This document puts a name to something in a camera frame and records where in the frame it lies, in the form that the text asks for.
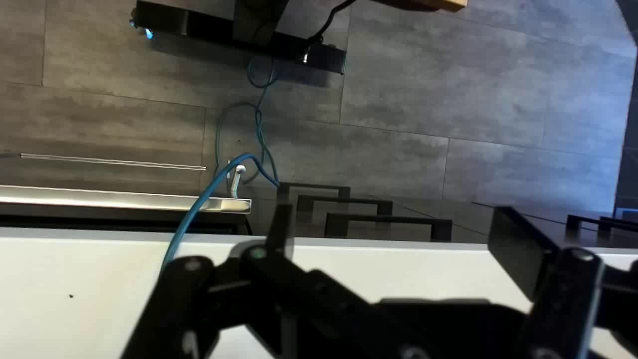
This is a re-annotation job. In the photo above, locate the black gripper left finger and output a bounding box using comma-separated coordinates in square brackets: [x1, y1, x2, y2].
[117, 238, 400, 359]

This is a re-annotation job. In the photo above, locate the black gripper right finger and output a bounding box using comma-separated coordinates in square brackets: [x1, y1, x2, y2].
[516, 244, 638, 359]

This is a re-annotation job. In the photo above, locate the dark drawer cabinet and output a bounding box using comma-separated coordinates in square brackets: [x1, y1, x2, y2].
[250, 177, 494, 244]

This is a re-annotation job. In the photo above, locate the teal power cable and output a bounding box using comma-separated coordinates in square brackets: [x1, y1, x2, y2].
[161, 55, 282, 266]

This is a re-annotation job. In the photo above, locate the white cable connector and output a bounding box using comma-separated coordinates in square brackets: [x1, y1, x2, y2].
[224, 161, 248, 198]

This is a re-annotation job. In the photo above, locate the black floor cable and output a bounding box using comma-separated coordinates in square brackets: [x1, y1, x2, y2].
[308, 0, 356, 43]

